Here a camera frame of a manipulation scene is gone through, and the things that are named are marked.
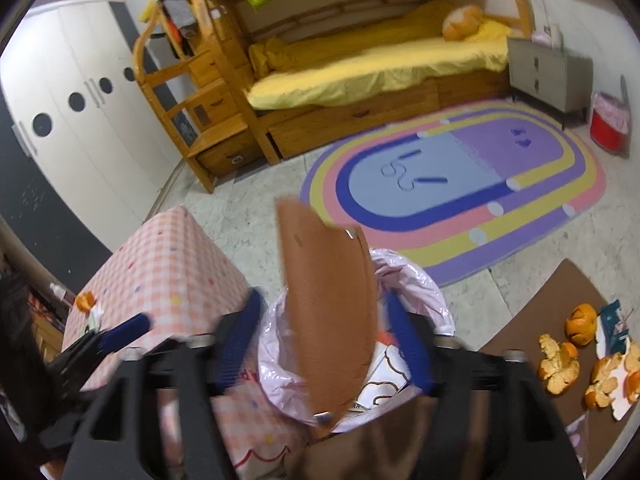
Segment brown leather sheath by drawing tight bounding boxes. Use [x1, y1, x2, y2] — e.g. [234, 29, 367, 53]
[276, 197, 378, 436]

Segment pink lined trash bin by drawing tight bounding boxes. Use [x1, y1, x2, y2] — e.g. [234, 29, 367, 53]
[257, 247, 456, 432]

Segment red trash bin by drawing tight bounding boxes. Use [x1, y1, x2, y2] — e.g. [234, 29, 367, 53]
[590, 91, 631, 155]

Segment orange peel on table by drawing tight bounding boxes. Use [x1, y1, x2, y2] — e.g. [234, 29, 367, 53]
[74, 290, 96, 314]

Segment spray bottle white cap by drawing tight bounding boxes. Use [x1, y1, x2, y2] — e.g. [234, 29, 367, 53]
[49, 283, 76, 308]

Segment orange peel pile left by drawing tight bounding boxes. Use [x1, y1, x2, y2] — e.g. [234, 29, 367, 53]
[538, 334, 580, 396]

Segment orange peel pile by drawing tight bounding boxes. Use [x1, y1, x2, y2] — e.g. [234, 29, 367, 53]
[584, 340, 639, 410]
[538, 334, 580, 396]

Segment orange peel pile right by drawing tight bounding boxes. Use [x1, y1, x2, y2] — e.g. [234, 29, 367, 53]
[584, 340, 639, 410]

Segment brown floor mat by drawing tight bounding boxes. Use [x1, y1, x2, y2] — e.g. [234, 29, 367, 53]
[482, 259, 629, 476]

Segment pink checkered tablecloth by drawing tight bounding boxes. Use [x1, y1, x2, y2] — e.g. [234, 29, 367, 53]
[84, 206, 309, 479]

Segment whole orange peel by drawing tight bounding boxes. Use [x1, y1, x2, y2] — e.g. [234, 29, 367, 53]
[564, 304, 598, 347]

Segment dark blue wrapper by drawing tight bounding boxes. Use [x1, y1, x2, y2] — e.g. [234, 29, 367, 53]
[596, 300, 629, 359]

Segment white wardrobe with holes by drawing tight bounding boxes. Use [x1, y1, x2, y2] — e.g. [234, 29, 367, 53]
[1, 0, 181, 250]

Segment rainbow oval rug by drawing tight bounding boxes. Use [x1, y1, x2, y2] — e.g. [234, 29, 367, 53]
[300, 100, 605, 286]

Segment wooden stair drawers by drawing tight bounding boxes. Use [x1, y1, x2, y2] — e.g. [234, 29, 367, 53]
[134, 0, 277, 193]

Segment grey nightstand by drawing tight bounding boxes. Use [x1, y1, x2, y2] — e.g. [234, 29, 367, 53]
[508, 38, 593, 126]

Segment wooden bunk bed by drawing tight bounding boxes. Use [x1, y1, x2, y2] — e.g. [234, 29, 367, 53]
[181, 0, 534, 166]

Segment yellow bed sheet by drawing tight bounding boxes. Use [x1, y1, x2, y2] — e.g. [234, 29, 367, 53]
[246, 1, 514, 110]

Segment orange plush toy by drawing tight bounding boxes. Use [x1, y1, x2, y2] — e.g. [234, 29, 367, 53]
[442, 4, 484, 41]

